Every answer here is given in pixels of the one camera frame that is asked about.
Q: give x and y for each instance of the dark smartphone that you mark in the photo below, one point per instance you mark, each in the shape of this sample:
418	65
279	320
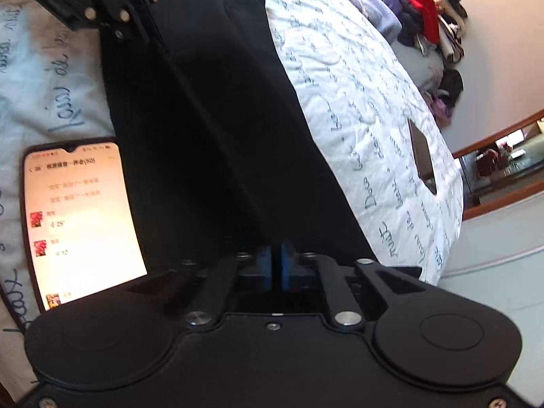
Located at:
423	157

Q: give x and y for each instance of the pile of mixed clothes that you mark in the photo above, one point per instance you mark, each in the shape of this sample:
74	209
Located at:
450	8

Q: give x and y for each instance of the wood-framed mirror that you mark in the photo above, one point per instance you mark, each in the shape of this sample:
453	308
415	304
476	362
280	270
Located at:
497	134

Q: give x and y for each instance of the lavender knitted blanket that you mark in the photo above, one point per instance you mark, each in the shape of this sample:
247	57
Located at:
378	12

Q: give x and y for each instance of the white script-printed bed quilt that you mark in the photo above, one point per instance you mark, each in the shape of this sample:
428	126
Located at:
348	93

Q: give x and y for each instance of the dark purple jacket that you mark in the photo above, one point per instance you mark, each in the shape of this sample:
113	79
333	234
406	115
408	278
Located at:
403	8

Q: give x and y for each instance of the red puffer jacket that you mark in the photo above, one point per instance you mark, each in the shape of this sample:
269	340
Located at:
420	0

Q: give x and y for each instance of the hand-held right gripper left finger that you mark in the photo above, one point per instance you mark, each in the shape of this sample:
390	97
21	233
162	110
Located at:
263	267

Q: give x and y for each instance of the black pants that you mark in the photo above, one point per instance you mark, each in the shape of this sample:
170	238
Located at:
212	114

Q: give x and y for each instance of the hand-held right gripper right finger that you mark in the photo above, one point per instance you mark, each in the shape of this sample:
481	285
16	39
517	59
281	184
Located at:
288	267

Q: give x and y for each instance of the grey pillow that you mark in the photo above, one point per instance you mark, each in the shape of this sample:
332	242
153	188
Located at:
420	63

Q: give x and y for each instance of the smartphone with lit screen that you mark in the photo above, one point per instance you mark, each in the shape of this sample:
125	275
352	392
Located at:
80	221

